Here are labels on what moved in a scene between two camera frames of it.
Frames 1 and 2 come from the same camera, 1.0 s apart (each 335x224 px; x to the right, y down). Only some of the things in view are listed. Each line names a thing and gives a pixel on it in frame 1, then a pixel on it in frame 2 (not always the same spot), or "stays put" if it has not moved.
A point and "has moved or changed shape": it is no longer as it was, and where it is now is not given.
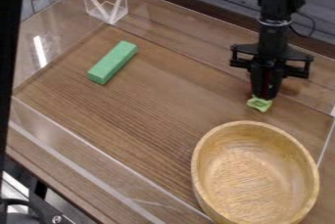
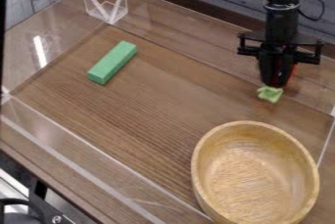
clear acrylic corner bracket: (108, 12) stays put
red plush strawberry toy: (258, 104) has moved or changed shape
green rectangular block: (112, 61) stays put
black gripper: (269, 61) to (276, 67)
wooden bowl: (254, 173) stays put
